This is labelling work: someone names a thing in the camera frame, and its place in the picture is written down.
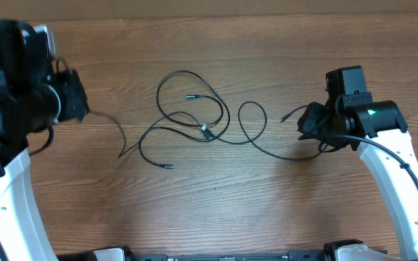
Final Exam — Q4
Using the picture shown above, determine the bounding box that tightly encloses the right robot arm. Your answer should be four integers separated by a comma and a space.
298, 66, 418, 260

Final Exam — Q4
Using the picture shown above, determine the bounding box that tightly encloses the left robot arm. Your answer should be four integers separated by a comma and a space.
0, 20, 89, 260

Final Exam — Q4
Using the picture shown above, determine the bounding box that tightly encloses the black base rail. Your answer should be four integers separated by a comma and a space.
57, 246, 332, 261

